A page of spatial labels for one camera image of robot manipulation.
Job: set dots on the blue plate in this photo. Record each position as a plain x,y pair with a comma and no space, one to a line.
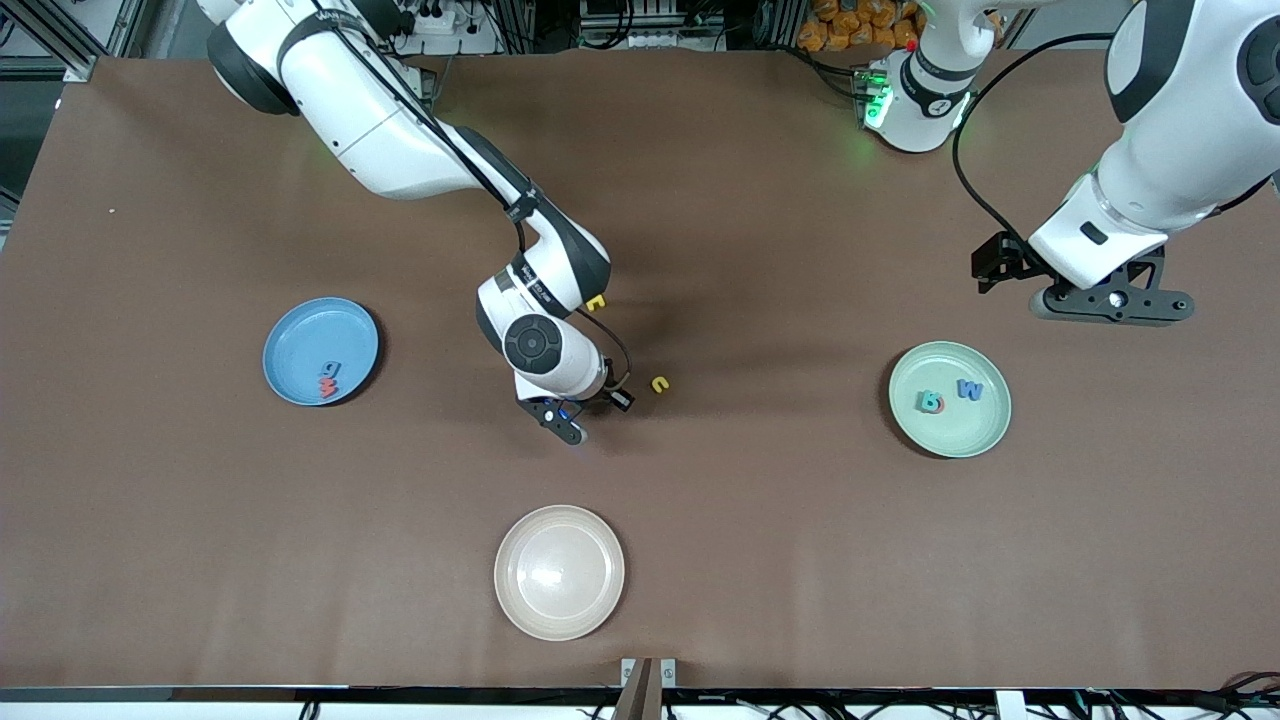
300,340

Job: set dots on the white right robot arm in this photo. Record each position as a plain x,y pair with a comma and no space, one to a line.
380,130

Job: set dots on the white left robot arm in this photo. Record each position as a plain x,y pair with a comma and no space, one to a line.
1180,130

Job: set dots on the dark equipment rack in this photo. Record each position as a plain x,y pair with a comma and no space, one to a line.
600,15

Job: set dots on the beige plate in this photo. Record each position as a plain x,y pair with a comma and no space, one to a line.
560,572

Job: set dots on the red foam letter m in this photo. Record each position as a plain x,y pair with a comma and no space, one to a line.
328,388

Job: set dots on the red foam letter Q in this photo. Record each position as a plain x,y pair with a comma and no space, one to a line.
941,405

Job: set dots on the aluminium frame post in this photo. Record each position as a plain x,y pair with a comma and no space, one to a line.
80,68
1218,58

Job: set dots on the pale green plate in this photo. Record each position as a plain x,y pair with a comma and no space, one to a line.
950,435

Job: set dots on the pile of orange objects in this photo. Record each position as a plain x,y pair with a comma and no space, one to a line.
850,25

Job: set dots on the black arm base connector box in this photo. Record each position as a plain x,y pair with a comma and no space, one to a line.
872,100

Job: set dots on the small grey metal bracket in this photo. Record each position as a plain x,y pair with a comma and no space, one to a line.
627,672
668,672

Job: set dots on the blue foam letter W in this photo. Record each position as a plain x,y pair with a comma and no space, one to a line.
970,390

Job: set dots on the teal foam letter R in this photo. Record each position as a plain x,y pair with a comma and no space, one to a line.
924,402

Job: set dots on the brown camera post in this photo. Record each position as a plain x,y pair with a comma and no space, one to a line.
635,700

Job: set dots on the white power strip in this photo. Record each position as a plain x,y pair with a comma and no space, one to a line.
435,20
660,38

